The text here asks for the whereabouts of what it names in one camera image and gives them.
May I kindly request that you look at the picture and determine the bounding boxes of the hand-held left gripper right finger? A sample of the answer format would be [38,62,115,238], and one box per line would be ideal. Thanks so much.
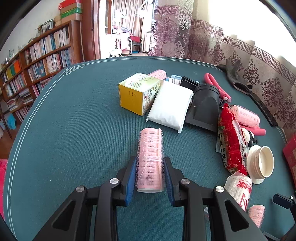
[163,156,270,241]

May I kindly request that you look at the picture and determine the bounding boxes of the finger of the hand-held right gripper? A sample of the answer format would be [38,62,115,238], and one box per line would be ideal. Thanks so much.
[272,193,295,209]

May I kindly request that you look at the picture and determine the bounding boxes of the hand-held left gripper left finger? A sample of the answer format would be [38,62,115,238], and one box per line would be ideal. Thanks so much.
[32,156,137,241]

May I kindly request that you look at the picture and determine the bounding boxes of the pink velcro hair roller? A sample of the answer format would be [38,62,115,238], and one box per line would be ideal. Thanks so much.
[248,204,265,229]
[231,105,260,128]
[135,127,166,194]

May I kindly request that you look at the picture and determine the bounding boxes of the red tin container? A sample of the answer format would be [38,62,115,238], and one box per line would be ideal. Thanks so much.
[282,139,296,179]

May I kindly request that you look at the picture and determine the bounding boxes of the panda figurine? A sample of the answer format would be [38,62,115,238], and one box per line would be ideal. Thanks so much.
[242,128,258,145]

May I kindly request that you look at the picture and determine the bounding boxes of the pink foam curler rod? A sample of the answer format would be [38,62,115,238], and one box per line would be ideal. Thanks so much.
[204,73,232,103]
[240,126,266,137]

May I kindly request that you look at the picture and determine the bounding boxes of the red snack packet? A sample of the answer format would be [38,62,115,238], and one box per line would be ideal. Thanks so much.
[216,103,250,176]

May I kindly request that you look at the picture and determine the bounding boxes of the white padded packet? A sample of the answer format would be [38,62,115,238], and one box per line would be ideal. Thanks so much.
[146,80,194,134]

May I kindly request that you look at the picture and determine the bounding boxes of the yellow medicine box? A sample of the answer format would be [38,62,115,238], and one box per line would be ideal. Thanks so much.
[118,72,162,116]

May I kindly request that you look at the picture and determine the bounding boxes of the black hair dryer nozzle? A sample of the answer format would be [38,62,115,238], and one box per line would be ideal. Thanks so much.
[186,84,221,133]

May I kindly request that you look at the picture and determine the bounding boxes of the blue white long box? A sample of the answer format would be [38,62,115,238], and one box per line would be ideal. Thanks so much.
[165,75,183,86]

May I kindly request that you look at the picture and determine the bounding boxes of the black comb attachment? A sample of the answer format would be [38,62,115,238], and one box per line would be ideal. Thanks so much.
[180,76,200,90]

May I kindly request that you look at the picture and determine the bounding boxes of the pink plastic hair roller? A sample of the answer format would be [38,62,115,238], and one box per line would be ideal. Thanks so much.
[148,69,167,81]

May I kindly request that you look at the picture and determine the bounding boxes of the black phone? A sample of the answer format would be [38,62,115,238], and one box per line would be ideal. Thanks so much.
[247,90,278,127]

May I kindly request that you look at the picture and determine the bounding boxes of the pink cloth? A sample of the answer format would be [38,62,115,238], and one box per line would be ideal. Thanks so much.
[0,159,8,219]

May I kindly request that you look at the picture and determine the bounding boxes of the white rack stand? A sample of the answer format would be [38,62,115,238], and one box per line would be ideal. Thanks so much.
[109,30,124,58]

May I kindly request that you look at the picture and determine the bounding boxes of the chair with red cushion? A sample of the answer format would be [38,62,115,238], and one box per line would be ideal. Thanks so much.
[128,35,144,55]

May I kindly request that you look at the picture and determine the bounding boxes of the wooden bookshelf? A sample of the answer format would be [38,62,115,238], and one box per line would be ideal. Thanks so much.
[0,20,84,139]

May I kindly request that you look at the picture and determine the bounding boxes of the patterned lace curtain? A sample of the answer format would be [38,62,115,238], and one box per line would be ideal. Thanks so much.
[148,0,296,139]

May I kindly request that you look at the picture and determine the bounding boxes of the rows of books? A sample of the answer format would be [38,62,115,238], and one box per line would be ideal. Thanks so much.
[0,27,72,123]

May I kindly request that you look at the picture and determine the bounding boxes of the tan cardboard box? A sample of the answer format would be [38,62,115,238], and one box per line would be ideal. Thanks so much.
[61,13,83,24]

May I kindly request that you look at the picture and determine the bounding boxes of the green flat box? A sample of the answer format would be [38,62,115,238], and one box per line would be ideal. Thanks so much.
[60,8,83,19]

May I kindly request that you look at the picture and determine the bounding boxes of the red flat box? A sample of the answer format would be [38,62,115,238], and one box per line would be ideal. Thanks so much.
[58,1,78,10]

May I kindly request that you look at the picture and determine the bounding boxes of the wooden door frame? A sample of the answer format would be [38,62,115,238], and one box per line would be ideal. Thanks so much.
[82,0,102,63]

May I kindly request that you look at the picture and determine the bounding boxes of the picture frame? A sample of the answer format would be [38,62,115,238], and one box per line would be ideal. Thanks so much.
[38,20,54,33]

